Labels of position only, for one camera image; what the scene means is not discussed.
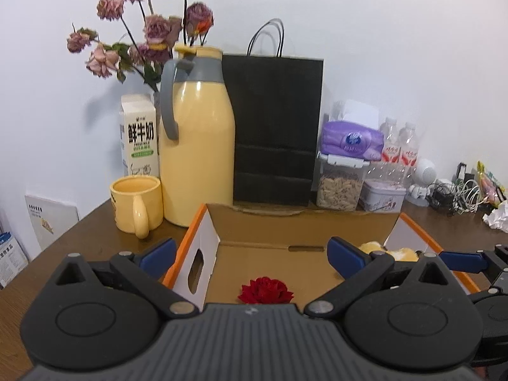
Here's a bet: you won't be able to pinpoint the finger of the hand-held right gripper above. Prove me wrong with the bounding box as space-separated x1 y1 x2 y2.
438 245 508 286

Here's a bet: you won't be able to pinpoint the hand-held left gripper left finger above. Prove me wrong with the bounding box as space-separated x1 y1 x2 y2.
53 238 201 319

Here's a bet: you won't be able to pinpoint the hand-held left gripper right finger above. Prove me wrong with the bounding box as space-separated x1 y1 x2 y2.
304 236 457 320

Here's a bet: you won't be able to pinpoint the yellow plush toy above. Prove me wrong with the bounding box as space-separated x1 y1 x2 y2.
357 240 421 263

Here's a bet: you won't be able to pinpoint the red flower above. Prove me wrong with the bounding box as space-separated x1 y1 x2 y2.
237 277 295 305

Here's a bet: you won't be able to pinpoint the red cardboard box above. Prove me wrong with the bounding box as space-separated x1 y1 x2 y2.
163 203 481 306

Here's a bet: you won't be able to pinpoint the crumpled white paper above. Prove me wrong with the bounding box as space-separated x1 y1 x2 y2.
482 200 508 233

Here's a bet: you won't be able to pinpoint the yellow mug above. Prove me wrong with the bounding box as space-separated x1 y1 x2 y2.
110 175 164 239

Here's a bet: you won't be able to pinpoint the clear seed container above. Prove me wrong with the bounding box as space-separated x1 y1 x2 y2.
316 151 370 211

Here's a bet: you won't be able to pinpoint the small printed tin box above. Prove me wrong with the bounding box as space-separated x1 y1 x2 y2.
363 178 406 213

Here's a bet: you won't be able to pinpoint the colourful snack packet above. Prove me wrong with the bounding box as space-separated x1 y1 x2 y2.
476 161 508 207

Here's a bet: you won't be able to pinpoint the white robot figurine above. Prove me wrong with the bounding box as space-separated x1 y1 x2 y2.
408 159 437 207

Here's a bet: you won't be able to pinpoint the white flat carton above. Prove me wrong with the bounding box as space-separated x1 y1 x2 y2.
24 194 80 251

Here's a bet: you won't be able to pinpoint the yellow thermos jug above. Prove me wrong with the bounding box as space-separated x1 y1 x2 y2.
158 45 236 228

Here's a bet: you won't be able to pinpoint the purple tissue pack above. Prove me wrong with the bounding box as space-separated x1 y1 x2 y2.
321 99 385 160

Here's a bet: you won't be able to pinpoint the clear water bottle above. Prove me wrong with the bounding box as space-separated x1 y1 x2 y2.
397 122 420 175
379 117 399 175

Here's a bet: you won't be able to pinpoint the white milk carton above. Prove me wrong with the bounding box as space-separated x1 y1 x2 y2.
120 94 160 178

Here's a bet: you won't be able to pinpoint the black paper bag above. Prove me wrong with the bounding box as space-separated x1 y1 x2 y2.
221 18 324 207

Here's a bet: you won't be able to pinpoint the blue and white booklet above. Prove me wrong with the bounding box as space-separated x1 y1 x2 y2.
0 230 29 288

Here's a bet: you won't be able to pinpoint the dried pink roses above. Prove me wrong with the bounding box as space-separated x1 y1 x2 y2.
67 0 215 92

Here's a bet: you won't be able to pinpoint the tangle of charger cables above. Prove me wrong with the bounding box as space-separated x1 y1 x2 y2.
431 178 491 217

